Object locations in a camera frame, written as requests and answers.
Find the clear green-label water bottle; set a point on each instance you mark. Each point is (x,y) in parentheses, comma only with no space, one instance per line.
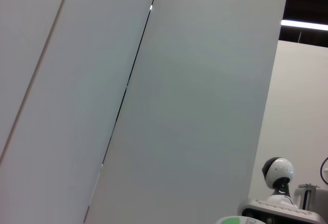
(230,221)

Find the white humanoid robot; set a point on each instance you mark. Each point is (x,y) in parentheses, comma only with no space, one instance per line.
(279,171)

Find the ceiling light strip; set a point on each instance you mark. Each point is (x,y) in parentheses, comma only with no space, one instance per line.
(305,25)

